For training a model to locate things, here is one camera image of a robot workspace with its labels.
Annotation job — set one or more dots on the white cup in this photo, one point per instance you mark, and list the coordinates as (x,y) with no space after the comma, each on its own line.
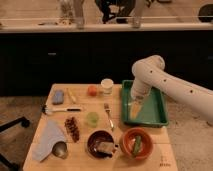
(107,85)

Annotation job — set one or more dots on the blue sponge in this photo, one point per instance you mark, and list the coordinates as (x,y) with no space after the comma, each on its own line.
(58,97)

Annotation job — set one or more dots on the silver metal fork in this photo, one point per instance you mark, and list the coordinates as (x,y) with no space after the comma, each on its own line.
(107,110)

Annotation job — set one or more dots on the brown grape bunch toy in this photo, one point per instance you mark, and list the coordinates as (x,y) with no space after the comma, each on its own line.
(72,128)

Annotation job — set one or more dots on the dark brown bowl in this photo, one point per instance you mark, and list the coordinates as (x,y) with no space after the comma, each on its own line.
(94,140)

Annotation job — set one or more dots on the black chair in background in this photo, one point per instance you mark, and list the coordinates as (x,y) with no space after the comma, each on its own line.
(115,9)

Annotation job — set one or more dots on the green vegetable in bowl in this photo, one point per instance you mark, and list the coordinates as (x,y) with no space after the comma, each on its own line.
(137,145)

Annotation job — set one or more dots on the tan sponge in bowl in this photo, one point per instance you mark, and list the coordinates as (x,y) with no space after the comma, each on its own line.
(106,147)

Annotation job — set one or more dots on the metal measuring cup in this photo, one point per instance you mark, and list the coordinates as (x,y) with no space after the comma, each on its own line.
(60,150)

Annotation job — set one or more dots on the orange tomato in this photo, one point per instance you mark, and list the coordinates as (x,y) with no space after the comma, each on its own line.
(92,90)

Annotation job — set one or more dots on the yellow banana-like stick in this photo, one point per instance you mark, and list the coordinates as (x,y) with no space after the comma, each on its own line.
(71,96)

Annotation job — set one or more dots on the green plastic tray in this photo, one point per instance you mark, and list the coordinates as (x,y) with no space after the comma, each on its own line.
(153,112)

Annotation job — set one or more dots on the grey cloth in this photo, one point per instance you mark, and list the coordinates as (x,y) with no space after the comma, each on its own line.
(51,134)

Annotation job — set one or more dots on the orange bowl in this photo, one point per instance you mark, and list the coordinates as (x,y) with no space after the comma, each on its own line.
(127,141)

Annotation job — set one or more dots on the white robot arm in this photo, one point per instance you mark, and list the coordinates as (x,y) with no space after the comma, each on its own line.
(149,72)

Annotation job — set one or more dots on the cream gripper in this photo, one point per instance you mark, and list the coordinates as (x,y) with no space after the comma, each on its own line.
(135,108)

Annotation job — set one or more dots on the green plastic cup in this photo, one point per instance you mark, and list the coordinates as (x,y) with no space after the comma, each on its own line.
(92,119)

